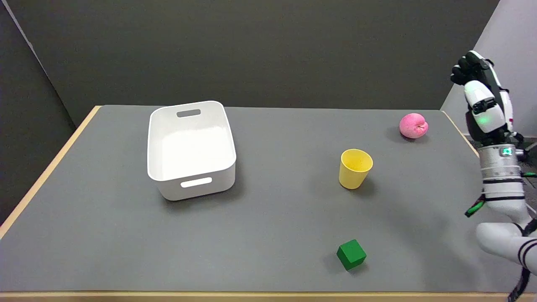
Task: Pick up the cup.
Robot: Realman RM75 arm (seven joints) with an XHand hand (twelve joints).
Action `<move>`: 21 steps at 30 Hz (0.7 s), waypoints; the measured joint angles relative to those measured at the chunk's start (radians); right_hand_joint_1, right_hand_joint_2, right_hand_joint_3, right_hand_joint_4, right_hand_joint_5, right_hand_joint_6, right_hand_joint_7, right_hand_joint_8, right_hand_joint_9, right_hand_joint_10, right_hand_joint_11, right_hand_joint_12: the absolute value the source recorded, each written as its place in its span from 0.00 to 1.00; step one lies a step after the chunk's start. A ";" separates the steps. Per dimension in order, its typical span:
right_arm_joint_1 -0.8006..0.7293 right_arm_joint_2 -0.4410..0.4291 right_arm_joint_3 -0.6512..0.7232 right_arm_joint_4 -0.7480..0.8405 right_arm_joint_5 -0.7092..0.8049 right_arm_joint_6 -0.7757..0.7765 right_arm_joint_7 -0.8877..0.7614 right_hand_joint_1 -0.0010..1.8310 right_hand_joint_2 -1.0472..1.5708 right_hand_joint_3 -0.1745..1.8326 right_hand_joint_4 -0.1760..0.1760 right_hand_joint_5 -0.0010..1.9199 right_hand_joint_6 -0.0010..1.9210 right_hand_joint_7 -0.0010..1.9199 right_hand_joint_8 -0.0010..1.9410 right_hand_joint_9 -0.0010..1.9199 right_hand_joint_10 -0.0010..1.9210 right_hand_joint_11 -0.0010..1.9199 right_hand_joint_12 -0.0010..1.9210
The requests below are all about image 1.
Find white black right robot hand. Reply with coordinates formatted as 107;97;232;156
450;50;524;147

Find yellow plastic cup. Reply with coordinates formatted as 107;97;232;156
339;148;374;190

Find pink toy apple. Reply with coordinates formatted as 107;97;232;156
399;112;429;139

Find green cube block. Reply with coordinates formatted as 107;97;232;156
336;239;367;271

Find white plastic storage bin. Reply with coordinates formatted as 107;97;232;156
147;100;237;202

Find black green cable bundle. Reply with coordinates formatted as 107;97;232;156
464;195;487;218

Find black flat cable loop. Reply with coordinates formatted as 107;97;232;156
507;218;537;302

